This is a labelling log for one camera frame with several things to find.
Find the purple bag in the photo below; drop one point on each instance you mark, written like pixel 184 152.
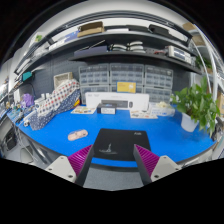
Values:
pixel 27 100

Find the black mouse pad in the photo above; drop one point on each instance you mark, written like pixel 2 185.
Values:
pixel 116 143

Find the yellow card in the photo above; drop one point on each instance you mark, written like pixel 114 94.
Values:
pixel 126 87

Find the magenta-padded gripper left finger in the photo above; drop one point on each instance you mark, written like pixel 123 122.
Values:
pixel 63 168

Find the green potted plant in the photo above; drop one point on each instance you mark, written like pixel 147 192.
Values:
pixel 196 100

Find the grey small-parts drawer cabinet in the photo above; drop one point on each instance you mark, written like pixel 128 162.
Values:
pixel 159 80
pixel 94 75
pixel 126 73

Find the long white keyboard box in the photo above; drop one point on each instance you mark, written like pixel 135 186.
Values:
pixel 116 97

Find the white woven basket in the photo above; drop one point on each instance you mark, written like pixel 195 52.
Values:
pixel 62 80

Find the white metal rack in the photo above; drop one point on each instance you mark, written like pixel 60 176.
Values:
pixel 208 56

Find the clear plastic box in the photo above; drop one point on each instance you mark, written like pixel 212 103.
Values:
pixel 162 110

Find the dark wall shelf unit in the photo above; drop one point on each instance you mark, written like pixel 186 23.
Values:
pixel 110 55

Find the transparent pink computer mouse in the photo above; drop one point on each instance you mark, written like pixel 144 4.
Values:
pixel 77 135

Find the red blue checked cloth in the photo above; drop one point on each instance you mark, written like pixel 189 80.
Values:
pixel 58 96

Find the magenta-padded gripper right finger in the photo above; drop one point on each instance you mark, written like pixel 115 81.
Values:
pixel 163 168

